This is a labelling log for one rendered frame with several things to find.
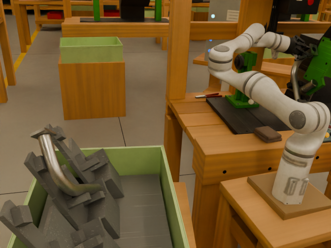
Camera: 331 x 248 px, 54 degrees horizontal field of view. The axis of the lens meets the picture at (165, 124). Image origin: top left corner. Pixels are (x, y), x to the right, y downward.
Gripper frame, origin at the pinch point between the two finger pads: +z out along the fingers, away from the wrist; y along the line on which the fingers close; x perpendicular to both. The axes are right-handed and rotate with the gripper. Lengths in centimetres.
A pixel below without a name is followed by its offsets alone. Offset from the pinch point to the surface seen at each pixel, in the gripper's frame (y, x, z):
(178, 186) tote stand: -69, 13, -60
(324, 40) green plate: 2.8, -7.5, 2.8
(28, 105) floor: 52, 283, -139
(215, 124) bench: -36, 25, -37
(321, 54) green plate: -3.4, -4.9, 2.8
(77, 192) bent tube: -79, -18, -99
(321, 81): -16.9, -3.0, 2.5
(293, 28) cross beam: 29.4, 18.6, 10.7
